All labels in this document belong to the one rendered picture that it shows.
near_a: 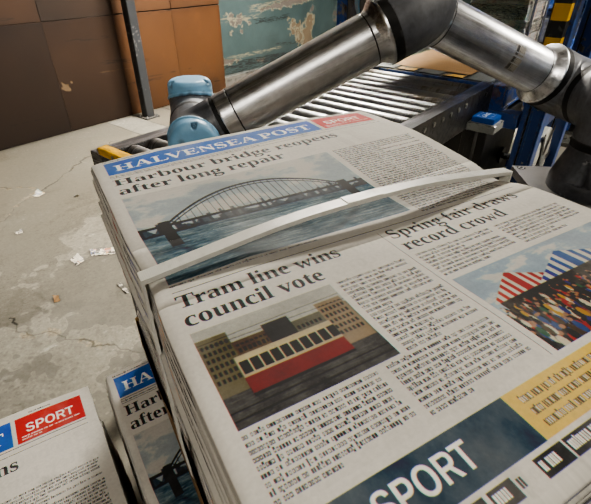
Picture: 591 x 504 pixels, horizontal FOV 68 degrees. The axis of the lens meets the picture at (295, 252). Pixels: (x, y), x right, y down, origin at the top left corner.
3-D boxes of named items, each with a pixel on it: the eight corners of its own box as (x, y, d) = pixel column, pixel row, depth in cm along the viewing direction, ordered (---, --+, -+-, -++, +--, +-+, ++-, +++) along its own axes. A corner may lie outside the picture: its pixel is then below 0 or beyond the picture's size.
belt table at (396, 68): (501, 111, 170) (508, 85, 165) (358, 85, 204) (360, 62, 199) (548, 79, 215) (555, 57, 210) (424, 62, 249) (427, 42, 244)
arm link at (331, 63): (495, 31, 62) (192, 193, 66) (456, 21, 71) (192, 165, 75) (480, -61, 55) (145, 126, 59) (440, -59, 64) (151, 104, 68)
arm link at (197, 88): (214, 87, 69) (221, 154, 75) (211, 72, 78) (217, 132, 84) (162, 90, 68) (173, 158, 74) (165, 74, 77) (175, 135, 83)
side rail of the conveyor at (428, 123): (253, 272, 87) (250, 220, 81) (234, 262, 90) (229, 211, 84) (488, 114, 174) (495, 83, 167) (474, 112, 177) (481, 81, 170)
